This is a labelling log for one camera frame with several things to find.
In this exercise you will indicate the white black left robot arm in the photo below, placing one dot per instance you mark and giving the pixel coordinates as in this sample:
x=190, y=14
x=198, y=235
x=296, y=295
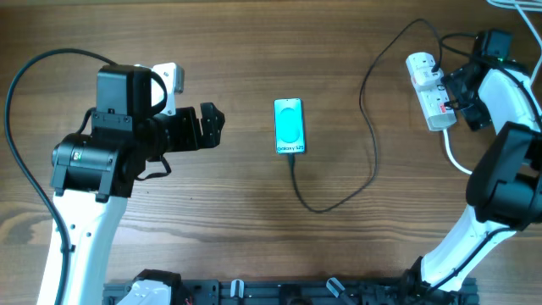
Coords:
x=94, y=174

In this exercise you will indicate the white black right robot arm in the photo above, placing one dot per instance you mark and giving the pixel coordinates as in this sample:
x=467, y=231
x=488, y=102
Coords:
x=503, y=191

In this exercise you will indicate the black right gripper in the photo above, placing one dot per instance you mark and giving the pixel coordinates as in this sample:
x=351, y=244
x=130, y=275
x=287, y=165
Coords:
x=477, y=115

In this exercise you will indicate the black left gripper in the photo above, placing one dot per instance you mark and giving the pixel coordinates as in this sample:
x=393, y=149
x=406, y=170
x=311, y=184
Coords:
x=190, y=138

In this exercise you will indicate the white charger plug adapter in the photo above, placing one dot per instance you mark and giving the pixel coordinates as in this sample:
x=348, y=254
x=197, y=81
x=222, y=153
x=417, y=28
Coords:
x=425, y=78

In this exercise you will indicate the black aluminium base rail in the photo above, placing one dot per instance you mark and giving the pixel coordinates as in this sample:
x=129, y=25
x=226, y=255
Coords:
x=384, y=291

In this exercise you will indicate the white power strip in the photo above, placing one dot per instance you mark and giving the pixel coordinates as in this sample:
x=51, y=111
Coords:
x=438, y=117

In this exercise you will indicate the blue screen Galaxy smartphone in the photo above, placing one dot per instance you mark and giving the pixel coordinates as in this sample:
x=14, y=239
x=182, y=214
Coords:
x=289, y=126

